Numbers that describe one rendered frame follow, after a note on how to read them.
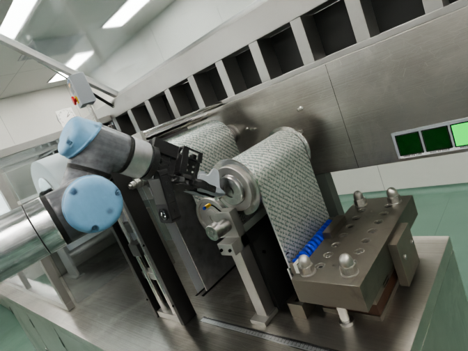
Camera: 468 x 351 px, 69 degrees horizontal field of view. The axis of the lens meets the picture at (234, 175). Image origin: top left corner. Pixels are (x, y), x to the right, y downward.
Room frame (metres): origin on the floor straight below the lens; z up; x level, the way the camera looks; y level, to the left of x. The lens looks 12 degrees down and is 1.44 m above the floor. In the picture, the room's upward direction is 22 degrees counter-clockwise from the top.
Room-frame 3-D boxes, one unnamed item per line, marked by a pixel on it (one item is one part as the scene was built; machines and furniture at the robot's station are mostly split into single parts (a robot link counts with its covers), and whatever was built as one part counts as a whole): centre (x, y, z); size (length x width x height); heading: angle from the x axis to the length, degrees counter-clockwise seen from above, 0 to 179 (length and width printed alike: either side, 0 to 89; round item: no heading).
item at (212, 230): (0.76, 0.09, 1.18); 0.04 x 0.02 x 0.04; 44
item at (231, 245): (0.79, 0.07, 1.05); 0.06 x 0.05 x 0.31; 134
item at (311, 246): (0.81, -0.13, 1.03); 0.21 x 0.04 x 0.03; 134
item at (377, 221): (0.77, -0.23, 1.00); 0.40 x 0.16 x 0.06; 134
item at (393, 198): (0.85, -0.38, 1.05); 0.04 x 0.04 x 0.04
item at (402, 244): (0.72, -0.30, 0.96); 0.10 x 0.03 x 0.11; 134
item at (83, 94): (1.20, 0.38, 1.66); 0.07 x 0.07 x 0.10; 29
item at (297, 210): (0.84, -0.12, 1.12); 0.23 x 0.01 x 0.18; 134
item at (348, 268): (0.63, -0.15, 1.05); 0.04 x 0.04 x 0.04
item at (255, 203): (0.79, 0.01, 1.25); 0.15 x 0.01 x 0.15; 44
